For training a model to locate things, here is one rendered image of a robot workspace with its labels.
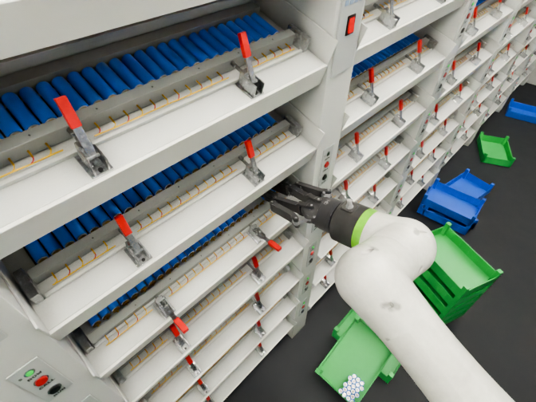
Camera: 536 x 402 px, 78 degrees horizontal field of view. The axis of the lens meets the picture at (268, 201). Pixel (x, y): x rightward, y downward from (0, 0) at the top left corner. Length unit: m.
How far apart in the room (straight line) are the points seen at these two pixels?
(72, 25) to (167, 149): 0.18
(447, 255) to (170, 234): 1.37
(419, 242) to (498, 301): 1.53
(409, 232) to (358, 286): 0.15
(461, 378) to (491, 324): 1.48
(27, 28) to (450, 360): 0.61
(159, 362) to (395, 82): 0.99
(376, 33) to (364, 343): 1.26
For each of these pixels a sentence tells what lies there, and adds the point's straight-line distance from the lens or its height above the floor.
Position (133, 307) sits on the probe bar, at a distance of 0.74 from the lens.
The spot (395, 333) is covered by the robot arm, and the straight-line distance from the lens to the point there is 0.55.
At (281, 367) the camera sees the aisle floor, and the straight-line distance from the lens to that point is 1.66.
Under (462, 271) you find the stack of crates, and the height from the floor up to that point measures 0.32.
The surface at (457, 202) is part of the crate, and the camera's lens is 2.39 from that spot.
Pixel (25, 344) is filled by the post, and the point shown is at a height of 1.13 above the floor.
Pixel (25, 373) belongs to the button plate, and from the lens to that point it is 0.63.
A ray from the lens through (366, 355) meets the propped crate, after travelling 1.65.
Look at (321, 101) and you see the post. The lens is 0.72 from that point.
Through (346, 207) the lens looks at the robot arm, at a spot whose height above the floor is 1.09.
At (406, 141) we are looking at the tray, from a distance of 1.52.
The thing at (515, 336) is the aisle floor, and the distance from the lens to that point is 2.07.
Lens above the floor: 1.58
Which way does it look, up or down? 46 degrees down
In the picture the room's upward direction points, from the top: straight up
